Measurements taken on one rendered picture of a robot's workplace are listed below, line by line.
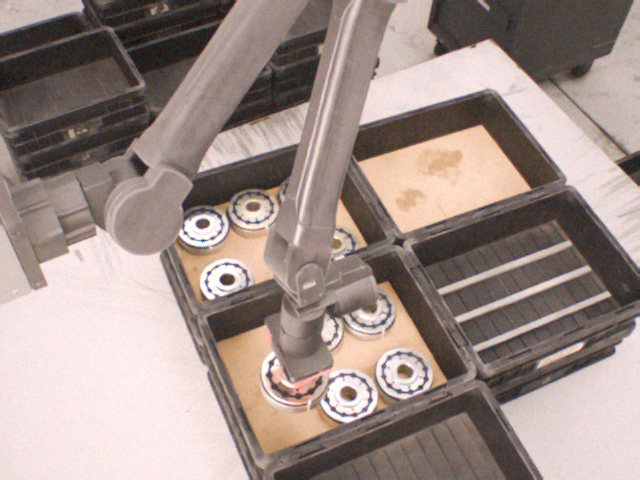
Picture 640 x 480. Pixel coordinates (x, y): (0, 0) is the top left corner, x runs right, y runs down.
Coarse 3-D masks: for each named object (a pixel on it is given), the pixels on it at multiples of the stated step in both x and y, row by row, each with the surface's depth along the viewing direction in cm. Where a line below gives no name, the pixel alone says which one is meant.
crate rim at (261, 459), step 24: (408, 264) 142; (216, 312) 134; (432, 312) 137; (216, 360) 128; (456, 384) 128; (240, 408) 124; (384, 408) 125; (336, 432) 122; (264, 456) 119; (288, 456) 120
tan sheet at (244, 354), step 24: (384, 288) 151; (240, 336) 143; (264, 336) 143; (408, 336) 145; (240, 360) 140; (336, 360) 141; (360, 360) 141; (432, 360) 142; (240, 384) 137; (432, 384) 139; (264, 408) 135; (264, 432) 132; (288, 432) 132; (312, 432) 133
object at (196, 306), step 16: (240, 160) 154; (256, 160) 155; (208, 176) 152; (352, 176) 153; (368, 208) 149; (384, 224) 147; (384, 240) 145; (176, 256) 140; (336, 256) 142; (176, 272) 140; (192, 288) 136; (256, 288) 137; (192, 304) 134; (208, 304) 134
